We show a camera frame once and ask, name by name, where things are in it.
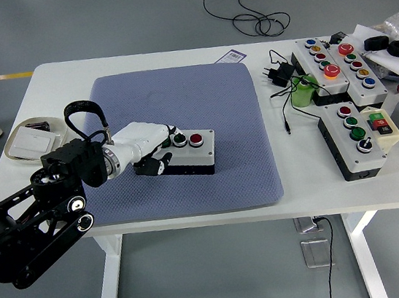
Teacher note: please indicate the grey-blue textured mat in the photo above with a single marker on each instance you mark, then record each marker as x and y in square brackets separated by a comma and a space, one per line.
[213, 88]

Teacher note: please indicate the small black connector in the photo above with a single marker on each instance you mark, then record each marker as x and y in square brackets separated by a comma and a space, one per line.
[337, 38]

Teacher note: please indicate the purple-edged label card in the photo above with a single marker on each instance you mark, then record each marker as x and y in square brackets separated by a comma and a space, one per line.
[231, 56]

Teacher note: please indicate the white oval dish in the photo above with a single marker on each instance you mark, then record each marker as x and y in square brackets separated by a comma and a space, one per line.
[59, 130]

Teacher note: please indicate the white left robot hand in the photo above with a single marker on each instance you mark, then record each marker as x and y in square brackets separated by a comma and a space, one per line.
[139, 138]

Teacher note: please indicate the five-button box, mushroom button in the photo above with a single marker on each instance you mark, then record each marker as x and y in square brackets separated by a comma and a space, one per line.
[337, 81]
[372, 93]

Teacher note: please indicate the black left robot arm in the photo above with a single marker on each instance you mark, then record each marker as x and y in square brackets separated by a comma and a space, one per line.
[76, 161]

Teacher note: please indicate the metal floor outlet box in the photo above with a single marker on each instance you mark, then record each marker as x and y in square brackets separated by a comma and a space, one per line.
[305, 225]
[316, 253]

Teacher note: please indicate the black bolt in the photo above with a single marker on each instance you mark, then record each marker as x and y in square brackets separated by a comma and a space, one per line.
[36, 124]

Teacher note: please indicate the white wall switch plate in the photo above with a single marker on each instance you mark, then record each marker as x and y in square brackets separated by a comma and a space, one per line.
[32, 139]

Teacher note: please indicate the four-button control box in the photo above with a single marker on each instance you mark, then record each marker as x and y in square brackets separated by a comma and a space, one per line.
[368, 160]
[200, 156]

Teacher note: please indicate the white table leg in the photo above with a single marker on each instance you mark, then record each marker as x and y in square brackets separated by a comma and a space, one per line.
[108, 278]
[365, 263]

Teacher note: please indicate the beige red-green push switch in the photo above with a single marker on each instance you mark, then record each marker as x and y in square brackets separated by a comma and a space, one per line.
[391, 138]

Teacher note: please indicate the white paper sheets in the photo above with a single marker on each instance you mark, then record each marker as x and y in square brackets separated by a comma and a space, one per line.
[396, 63]

